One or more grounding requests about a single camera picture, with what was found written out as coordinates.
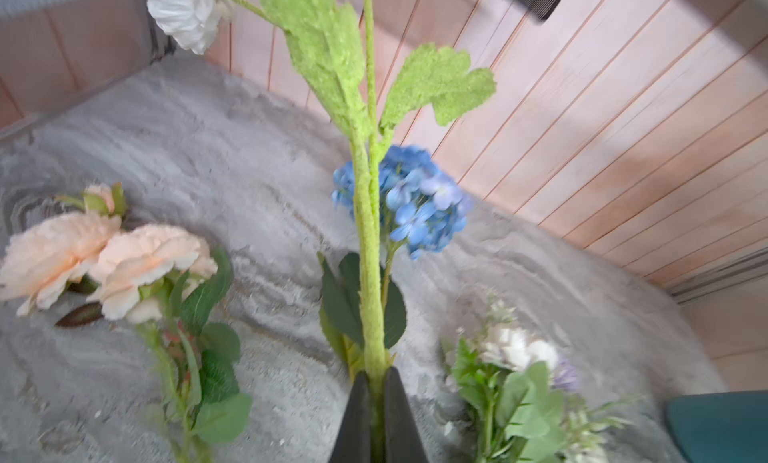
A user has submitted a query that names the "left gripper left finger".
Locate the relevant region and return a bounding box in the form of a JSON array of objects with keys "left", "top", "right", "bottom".
[{"left": 328, "top": 372, "right": 372, "bottom": 463}]

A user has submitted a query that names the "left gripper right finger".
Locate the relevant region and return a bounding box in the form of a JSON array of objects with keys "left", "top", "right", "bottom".
[{"left": 384, "top": 366, "right": 428, "bottom": 463}]

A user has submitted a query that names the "teal ceramic vase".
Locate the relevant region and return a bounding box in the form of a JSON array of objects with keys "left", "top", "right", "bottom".
[{"left": 664, "top": 391, "right": 767, "bottom": 463}]

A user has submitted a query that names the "white poppy flower stem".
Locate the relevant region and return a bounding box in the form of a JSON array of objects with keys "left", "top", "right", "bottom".
[{"left": 147, "top": 0, "right": 496, "bottom": 462}]

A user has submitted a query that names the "small lilac flower spray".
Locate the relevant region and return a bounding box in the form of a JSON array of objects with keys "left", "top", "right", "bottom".
[{"left": 444, "top": 296, "right": 630, "bottom": 462}]

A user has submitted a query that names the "blue hydrangea flower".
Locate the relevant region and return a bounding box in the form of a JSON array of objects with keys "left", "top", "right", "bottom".
[{"left": 316, "top": 144, "right": 475, "bottom": 380}]

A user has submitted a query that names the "cream peach carnation bunch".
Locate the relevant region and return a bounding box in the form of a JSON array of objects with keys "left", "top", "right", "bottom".
[{"left": 1, "top": 183, "right": 252, "bottom": 462}]

